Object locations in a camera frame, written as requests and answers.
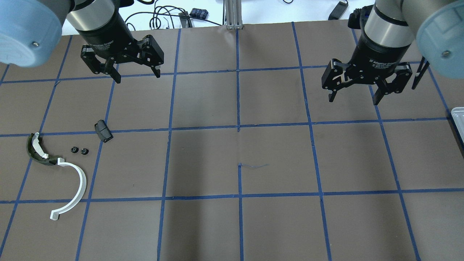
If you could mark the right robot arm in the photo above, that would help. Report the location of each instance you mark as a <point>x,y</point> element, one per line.
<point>388,28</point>

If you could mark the dark green brake shoe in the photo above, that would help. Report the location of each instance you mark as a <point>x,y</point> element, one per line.
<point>37,153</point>

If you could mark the black power adapter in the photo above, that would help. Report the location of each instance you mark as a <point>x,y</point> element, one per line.
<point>339,9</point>

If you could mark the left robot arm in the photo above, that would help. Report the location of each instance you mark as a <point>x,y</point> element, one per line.
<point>31,29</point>

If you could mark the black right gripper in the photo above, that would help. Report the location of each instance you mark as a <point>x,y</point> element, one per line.
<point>378,54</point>

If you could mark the dark grey brake pad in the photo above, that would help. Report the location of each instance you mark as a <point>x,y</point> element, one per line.
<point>103,132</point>

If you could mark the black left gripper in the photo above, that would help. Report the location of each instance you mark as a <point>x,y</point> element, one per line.
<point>105,40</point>

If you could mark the white metal tray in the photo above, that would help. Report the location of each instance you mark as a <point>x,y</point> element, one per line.
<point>457,115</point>

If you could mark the aluminium frame post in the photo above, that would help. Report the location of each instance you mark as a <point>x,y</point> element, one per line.
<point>233,14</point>

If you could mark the dark patterned small box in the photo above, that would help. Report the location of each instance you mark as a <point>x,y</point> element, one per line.
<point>201,14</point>

